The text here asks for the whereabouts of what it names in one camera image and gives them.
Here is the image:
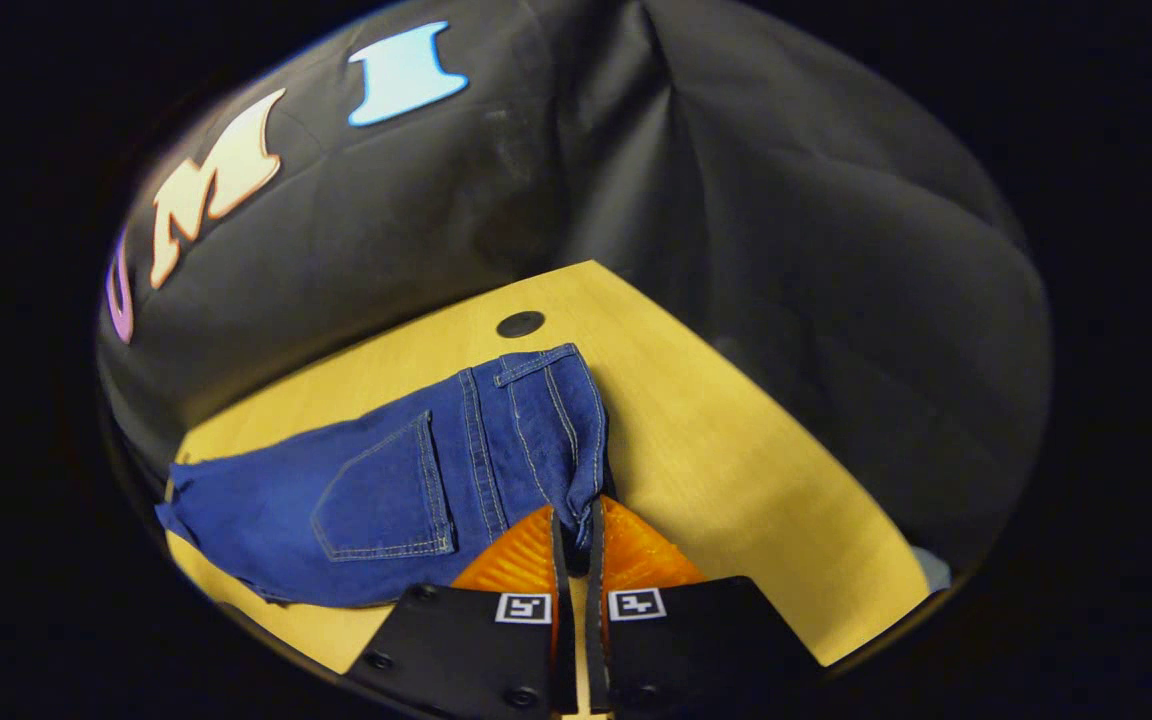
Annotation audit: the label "blue denim jeans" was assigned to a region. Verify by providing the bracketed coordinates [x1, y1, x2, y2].
[156, 343, 609, 608]

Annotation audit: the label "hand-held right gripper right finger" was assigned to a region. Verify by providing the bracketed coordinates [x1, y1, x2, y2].
[584, 494, 825, 719]

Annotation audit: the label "black backdrop cloth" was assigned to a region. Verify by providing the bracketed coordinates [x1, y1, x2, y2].
[96, 0, 1052, 581]

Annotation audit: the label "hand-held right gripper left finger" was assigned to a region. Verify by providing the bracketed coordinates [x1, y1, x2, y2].
[344, 503, 579, 719]

